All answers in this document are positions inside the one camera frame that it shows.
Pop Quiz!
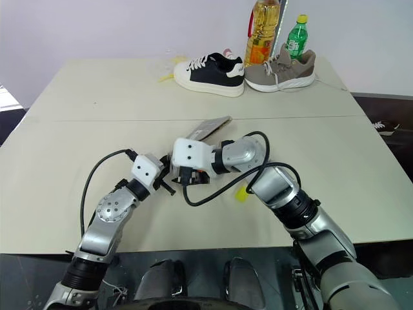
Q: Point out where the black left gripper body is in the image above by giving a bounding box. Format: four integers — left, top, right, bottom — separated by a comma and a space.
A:
154, 156, 171, 192

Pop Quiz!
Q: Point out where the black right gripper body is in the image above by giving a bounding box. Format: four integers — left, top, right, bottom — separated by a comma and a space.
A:
176, 166, 211, 187

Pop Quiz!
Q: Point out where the dark rounded robot leg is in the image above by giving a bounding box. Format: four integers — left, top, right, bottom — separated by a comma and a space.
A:
223, 256, 263, 302
133, 258, 187, 302

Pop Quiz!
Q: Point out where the clear yellow plastic wrapper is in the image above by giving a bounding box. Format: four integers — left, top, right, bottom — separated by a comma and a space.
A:
156, 54, 190, 83

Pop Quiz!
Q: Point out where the black and white sneaker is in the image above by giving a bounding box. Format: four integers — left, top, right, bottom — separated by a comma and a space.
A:
173, 52, 245, 98

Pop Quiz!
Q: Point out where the taupe knit sneaker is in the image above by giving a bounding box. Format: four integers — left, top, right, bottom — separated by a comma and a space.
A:
243, 43, 317, 94

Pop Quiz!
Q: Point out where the yellow cooking oil bottle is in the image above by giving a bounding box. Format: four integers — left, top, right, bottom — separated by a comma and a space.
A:
243, 0, 282, 68

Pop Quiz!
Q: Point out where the striped grey object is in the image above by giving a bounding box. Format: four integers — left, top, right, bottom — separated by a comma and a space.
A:
0, 83, 24, 113

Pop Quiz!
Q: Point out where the green plastic drink bottle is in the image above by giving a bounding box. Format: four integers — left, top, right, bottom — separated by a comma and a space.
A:
285, 14, 309, 61

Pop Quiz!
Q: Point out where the slanted silver metal strip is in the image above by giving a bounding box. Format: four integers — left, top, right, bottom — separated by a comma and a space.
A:
272, 0, 290, 58

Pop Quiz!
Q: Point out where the black sneaker with white laces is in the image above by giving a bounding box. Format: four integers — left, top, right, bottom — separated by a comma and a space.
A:
370, 120, 401, 137

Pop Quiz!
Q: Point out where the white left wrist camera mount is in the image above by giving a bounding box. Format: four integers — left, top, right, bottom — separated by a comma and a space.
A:
131, 154, 164, 189

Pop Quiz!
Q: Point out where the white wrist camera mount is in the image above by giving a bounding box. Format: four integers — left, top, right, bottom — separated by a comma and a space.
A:
170, 138, 216, 178
131, 154, 164, 189

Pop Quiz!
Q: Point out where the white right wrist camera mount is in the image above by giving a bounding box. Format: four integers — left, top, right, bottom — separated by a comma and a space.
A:
170, 138, 216, 178

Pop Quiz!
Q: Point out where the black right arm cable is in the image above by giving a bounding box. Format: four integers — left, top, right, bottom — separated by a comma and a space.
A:
181, 130, 303, 207

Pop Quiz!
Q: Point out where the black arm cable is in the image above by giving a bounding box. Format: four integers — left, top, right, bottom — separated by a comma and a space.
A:
79, 149, 137, 238
181, 130, 303, 207

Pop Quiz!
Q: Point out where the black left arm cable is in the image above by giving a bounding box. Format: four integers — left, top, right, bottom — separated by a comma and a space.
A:
79, 149, 137, 238

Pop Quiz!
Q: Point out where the white cord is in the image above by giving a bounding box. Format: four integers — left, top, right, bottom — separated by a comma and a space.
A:
314, 74, 348, 92

